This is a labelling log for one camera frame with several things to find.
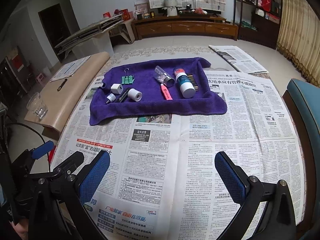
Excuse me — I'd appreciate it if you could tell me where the small round white adapter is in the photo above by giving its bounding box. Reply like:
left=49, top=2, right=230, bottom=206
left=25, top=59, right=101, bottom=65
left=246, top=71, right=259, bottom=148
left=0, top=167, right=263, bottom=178
left=105, top=93, right=116, bottom=104

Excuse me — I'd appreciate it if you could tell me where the white cube charger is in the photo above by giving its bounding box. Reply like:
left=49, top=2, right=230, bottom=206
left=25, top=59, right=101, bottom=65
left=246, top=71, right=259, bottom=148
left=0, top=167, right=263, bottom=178
left=110, top=83, right=124, bottom=95

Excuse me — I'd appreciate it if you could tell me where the green binder clip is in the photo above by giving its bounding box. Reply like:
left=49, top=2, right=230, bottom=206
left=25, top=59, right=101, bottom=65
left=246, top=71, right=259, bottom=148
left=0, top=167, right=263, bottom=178
left=121, top=68, right=135, bottom=85

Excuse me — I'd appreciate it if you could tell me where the pink tube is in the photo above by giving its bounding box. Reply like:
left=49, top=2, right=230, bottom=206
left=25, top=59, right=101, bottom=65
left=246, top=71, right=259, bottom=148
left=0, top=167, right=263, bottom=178
left=161, top=83, right=172, bottom=100

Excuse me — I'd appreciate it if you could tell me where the clear candy bottle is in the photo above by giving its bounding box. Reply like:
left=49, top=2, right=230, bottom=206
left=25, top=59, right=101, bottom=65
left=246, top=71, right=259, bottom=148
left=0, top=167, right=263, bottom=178
left=154, top=66, right=175, bottom=88

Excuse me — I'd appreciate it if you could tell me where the white blue labelled bottle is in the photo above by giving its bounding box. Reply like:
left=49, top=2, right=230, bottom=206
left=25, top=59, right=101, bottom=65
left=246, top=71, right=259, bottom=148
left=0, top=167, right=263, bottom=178
left=174, top=68, right=196, bottom=99

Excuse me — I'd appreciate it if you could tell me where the glass cup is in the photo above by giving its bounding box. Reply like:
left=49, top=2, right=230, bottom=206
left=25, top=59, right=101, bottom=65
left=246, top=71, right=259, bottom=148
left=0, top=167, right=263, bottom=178
left=27, top=92, right=48, bottom=120

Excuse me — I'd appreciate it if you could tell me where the beige bench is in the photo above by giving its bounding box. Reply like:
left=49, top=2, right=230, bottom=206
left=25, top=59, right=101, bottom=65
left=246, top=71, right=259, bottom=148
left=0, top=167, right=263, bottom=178
left=24, top=51, right=110, bottom=133

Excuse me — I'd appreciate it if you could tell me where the black pen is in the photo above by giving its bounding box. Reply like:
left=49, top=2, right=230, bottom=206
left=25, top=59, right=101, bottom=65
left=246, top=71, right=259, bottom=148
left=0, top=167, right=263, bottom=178
left=57, top=79, right=67, bottom=92

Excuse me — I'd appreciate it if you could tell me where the large newspaper on table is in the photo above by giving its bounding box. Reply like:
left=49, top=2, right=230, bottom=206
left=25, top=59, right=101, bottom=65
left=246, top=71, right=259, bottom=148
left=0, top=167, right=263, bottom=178
left=52, top=71, right=305, bottom=239

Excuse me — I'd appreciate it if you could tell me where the paper sheet on bench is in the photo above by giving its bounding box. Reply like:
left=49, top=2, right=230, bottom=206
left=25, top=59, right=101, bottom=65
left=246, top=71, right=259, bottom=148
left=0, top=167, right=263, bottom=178
left=50, top=56, right=90, bottom=82

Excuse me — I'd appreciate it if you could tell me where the teal chair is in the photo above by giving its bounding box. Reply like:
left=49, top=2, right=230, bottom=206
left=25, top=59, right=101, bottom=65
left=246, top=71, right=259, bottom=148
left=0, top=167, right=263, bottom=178
left=283, top=79, right=319, bottom=231

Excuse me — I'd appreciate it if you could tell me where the purple towel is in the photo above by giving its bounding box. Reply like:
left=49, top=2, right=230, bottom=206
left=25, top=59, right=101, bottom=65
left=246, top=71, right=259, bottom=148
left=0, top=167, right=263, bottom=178
left=89, top=57, right=227, bottom=126

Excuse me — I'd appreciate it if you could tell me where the folded grey rack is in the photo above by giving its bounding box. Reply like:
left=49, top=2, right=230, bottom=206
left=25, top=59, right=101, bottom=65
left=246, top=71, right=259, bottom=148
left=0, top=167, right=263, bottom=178
left=55, top=15, right=124, bottom=55

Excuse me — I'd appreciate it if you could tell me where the folded newspaper far right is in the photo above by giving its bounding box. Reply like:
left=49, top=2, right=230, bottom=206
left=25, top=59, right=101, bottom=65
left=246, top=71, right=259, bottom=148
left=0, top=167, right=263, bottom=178
left=208, top=45, right=268, bottom=74

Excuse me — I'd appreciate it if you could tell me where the beige curtain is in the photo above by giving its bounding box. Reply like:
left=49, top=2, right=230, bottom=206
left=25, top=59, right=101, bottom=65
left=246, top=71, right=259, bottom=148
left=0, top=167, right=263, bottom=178
left=277, top=0, right=320, bottom=87

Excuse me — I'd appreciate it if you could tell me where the white jar on cabinet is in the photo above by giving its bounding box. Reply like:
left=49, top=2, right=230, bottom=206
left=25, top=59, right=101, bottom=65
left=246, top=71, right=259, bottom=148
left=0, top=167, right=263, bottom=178
left=164, top=0, right=181, bottom=17

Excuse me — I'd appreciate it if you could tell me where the wooden tv cabinet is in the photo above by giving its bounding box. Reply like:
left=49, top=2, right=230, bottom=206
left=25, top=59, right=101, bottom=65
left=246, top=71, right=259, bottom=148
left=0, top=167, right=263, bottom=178
left=131, top=14, right=238, bottom=41

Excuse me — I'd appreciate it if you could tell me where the dark shelf unit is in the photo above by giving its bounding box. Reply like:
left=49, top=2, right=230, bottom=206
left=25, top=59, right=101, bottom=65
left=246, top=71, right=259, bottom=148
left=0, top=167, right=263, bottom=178
left=233, top=0, right=283, bottom=49

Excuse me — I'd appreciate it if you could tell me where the black cable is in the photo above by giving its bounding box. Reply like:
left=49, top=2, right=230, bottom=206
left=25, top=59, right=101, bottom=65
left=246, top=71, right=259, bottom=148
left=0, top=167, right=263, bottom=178
left=4, top=122, right=52, bottom=173

